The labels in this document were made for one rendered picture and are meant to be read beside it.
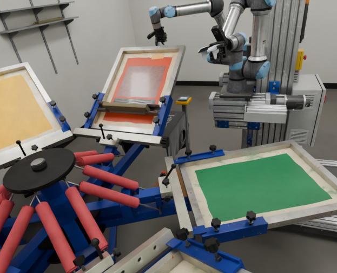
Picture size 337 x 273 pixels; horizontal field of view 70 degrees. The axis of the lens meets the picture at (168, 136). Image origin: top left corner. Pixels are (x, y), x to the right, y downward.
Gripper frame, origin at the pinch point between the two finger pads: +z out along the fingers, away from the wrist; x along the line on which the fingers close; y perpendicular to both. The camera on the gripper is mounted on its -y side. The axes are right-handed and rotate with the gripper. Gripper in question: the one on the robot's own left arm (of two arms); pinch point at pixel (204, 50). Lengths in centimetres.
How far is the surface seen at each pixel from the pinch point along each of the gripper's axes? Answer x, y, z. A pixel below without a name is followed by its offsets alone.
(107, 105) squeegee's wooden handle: 80, 29, 14
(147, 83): 72, 24, -20
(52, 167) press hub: 36, 31, 74
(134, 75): 87, 18, -21
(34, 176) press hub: 37, 31, 82
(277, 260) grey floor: -18, 172, -31
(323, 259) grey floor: -44, 175, -54
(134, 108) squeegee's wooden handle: 60, 32, 6
